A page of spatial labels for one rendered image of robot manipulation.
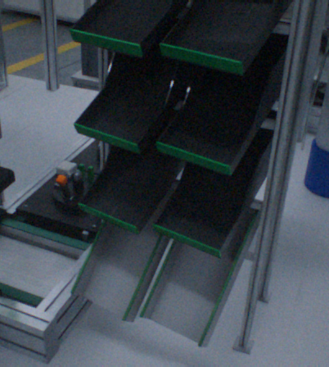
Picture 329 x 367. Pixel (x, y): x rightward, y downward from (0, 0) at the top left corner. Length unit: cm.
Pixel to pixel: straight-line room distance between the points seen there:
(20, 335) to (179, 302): 34
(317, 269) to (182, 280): 50
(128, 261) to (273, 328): 39
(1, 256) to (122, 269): 38
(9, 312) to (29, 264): 21
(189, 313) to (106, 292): 17
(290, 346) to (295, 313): 11
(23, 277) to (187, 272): 42
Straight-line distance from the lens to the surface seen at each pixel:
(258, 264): 107
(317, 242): 156
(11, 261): 135
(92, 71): 322
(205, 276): 105
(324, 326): 132
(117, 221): 96
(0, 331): 120
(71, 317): 122
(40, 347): 116
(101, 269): 112
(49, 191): 149
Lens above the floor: 177
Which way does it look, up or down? 32 degrees down
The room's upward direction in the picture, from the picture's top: 3 degrees clockwise
